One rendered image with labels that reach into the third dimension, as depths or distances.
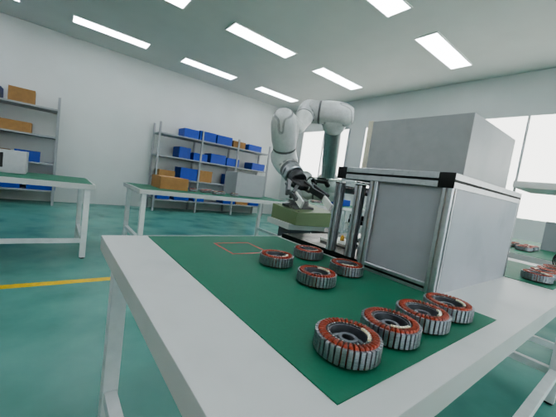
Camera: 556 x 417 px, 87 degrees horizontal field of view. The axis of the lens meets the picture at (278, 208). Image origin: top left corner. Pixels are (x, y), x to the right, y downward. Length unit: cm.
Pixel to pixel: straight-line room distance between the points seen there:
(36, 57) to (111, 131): 171
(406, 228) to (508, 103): 544
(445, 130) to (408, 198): 26
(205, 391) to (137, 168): 735
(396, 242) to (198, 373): 78
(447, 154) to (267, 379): 90
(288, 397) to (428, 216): 73
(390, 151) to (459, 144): 24
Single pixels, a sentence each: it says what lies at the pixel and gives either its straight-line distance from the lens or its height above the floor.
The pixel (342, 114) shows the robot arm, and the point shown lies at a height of 144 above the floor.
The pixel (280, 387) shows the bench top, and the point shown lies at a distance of 46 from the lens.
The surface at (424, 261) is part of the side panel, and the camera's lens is 103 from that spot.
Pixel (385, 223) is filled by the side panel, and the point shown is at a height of 93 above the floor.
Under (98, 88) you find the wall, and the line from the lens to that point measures 767.
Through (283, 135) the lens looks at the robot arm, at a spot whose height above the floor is 121.
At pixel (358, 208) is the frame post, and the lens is 116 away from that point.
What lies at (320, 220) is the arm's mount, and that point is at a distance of 212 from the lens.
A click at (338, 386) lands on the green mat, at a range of 48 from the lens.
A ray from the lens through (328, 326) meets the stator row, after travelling 55.
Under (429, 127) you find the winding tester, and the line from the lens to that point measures 118.
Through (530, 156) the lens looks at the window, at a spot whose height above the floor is 196.
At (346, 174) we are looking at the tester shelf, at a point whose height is 108.
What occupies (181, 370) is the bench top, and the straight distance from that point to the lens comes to 47.
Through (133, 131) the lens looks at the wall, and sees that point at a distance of 767.
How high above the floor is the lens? 102
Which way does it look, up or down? 5 degrees down
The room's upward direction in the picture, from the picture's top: 8 degrees clockwise
